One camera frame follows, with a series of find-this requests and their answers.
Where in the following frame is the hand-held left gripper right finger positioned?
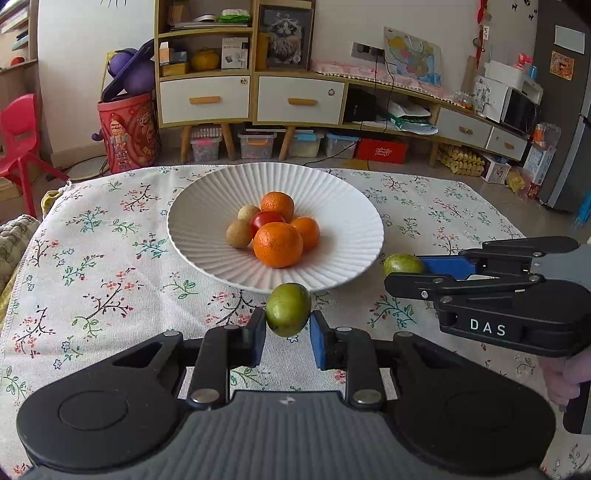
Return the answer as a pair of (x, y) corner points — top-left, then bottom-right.
(309, 310), (467, 411)

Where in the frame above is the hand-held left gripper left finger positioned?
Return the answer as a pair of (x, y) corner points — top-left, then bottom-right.
(111, 308), (267, 411)

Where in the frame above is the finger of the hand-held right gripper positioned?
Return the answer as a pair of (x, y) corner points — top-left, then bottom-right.
(414, 236), (581, 280)
(384, 271), (546, 303)

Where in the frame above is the green citrus fruit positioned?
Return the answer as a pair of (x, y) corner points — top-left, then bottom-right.
(265, 282), (312, 337)
(383, 254), (426, 278)

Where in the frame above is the large orange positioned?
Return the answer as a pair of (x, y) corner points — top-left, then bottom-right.
(253, 222), (304, 268)

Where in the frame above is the white ribbed plate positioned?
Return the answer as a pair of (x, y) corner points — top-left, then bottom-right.
(167, 162), (385, 293)

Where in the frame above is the small orange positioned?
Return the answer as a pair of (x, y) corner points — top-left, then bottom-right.
(290, 216), (321, 250)
(261, 191), (295, 223)

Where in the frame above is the red tomato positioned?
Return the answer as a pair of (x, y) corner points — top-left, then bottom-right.
(249, 210), (287, 238)

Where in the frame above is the person's right hand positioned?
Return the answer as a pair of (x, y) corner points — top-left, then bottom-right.
(537, 346), (591, 412)

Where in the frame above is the stack of yellow blocks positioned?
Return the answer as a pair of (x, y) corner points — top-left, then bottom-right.
(436, 144), (485, 176)

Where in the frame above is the red flat box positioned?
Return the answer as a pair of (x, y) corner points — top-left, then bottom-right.
(355, 137), (410, 164)

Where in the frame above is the floral tablecloth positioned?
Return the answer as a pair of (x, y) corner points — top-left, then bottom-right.
(0, 164), (591, 480)

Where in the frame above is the pile of papers and bags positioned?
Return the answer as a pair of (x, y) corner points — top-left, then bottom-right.
(387, 102), (438, 134)

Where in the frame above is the clear storage bin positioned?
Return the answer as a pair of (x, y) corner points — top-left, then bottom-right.
(288, 130), (324, 158)
(324, 132), (360, 159)
(190, 127), (223, 162)
(238, 130), (277, 160)

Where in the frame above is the microwave oven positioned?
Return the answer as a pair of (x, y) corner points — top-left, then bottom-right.
(501, 85), (541, 134)

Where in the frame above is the black speaker box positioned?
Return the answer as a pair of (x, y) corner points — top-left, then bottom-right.
(345, 88), (377, 123)

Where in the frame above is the grey refrigerator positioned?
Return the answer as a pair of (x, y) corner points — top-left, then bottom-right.
(533, 0), (591, 210)

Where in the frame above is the pink lace runner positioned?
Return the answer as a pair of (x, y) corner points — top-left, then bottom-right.
(310, 59), (455, 100)

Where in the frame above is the map poster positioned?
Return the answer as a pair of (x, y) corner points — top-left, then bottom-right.
(383, 26), (441, 86)

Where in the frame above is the red printed bucket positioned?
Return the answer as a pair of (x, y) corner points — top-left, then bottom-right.
(97, 91), (161, 175)

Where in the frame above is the wooden cabinet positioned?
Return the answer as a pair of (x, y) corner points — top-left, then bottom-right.
(154, 0), (529, 168)

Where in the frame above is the grey quilted blanket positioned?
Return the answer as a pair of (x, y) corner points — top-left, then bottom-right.
(0, 215), (40, 296)

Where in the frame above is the framed cat picture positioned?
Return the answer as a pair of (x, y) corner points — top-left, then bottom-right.
(257, 4), (315, 70)

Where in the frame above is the orange pumpkin ornament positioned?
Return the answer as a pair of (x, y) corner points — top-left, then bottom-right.
(190, 47), (220, 72)

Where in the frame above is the white product box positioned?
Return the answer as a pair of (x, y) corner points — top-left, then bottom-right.
(221, 37), (249, 70)

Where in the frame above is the purple plush toy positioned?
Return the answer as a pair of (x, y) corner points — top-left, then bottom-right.
(91, 39), (157, 141)

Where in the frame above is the red plastic chair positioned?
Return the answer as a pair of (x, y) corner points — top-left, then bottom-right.
(0, 93), (70, 217)

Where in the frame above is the white drawer with orange handle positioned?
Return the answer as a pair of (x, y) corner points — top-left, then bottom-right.
(159, 76), (251, 124)
(257, 76), (346, 124)
(436, 107), (492, 146)
(487, 127), (528, 158)

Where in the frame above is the wall outlet panel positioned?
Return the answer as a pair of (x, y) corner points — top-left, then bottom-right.
(351, 41), (385, 58)

